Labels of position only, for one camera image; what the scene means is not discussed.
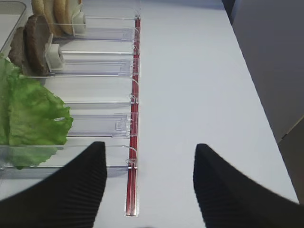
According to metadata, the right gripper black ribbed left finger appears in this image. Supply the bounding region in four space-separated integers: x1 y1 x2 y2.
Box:
0 142 107 228

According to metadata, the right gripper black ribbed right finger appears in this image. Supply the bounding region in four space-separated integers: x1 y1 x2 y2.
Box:
193 143 304 228

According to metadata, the green lettuce leaf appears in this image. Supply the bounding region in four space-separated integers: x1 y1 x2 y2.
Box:
0 57 73 170

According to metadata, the rear brown meat patty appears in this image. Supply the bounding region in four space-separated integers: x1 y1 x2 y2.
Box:
8 27 34 76

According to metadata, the brown meat patty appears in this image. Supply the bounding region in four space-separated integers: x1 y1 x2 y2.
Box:
24 14 51 76
8 27 34 76

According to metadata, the front brown meat patty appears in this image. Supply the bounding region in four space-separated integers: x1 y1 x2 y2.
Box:
24 14 51 76

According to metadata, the front bread slice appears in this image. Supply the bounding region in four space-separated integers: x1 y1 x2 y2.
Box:
53 0 82 35

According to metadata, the bread slice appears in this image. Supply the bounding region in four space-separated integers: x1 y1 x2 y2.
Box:
53 0 82 35
31 0 63 38

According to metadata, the rear bread slice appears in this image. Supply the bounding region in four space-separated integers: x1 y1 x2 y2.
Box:
31 0 63 38

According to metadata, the clear acrylic divider rack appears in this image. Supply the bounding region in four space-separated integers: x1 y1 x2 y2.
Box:
0 14 142 172

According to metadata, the white pusher block lower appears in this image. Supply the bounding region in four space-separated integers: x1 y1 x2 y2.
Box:
45 44 64 71

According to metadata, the white pusher block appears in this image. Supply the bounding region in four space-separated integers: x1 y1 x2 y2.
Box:
72 11 86 36
45 44 64 71

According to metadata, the white pusher block upper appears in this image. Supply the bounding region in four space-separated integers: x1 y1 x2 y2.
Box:
72 11 86 36

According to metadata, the red rail strip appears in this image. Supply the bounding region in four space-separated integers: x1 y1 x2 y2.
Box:
125 17 141 217

